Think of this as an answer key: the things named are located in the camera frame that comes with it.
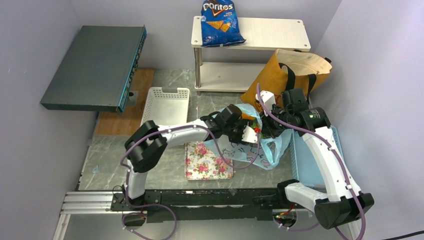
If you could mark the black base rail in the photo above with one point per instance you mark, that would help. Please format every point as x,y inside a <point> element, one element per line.
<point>261,204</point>

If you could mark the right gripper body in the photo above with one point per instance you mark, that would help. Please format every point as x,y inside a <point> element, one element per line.
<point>273,126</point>

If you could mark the light blue plastic basket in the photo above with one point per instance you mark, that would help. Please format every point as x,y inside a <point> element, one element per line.
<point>304,166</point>

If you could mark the light blue cartoon plastic bag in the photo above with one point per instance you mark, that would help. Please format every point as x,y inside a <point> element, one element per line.
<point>267,157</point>

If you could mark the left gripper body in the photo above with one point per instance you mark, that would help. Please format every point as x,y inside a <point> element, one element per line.
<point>235,132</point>

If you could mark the wooden board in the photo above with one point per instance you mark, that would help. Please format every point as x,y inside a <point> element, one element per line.
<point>127,122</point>

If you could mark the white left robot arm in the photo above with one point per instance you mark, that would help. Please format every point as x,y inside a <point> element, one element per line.
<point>147,145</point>

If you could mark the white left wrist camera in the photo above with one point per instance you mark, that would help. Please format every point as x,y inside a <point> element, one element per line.
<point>251,135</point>

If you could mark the floral pattern tray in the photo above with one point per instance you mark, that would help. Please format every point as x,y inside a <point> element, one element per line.
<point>202,164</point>

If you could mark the dark grey flat box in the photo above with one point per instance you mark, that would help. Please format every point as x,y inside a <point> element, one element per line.
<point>97,70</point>

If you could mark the blue Doritos chip bag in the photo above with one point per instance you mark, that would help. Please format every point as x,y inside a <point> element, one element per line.
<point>219,24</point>

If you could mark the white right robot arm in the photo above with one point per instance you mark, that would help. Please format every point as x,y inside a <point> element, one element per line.
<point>344,201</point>

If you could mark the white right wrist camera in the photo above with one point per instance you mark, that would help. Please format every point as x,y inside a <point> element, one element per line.
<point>268,99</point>

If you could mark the white plastic basket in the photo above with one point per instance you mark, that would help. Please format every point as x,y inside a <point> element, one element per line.
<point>166,106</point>

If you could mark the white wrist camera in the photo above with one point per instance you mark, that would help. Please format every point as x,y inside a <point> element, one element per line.
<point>251,135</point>
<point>268,99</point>

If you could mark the orange mango toy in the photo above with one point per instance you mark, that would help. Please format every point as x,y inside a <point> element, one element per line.
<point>247,117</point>

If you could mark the white two-tier shelf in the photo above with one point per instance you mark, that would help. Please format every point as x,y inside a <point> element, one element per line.
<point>261,34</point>

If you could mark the brown Trader Joe's tote bag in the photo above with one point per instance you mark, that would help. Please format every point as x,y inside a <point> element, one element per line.
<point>287,70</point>

